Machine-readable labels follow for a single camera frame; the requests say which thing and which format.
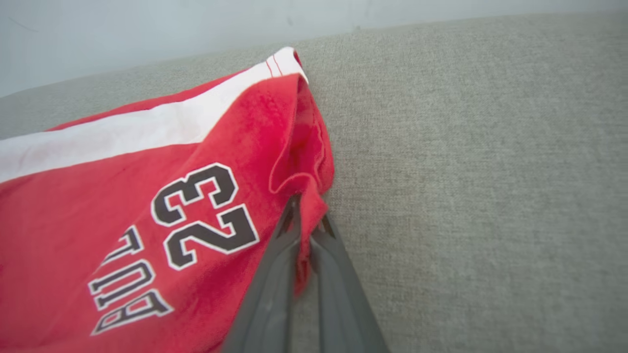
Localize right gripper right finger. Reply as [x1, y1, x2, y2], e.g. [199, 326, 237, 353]
[309, 213, 391, 353]

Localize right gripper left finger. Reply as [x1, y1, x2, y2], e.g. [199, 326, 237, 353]
[223, 194, 302, 353]

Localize red shorts with white stripes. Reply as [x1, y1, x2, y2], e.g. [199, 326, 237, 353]
[0, 47, 335, 353]

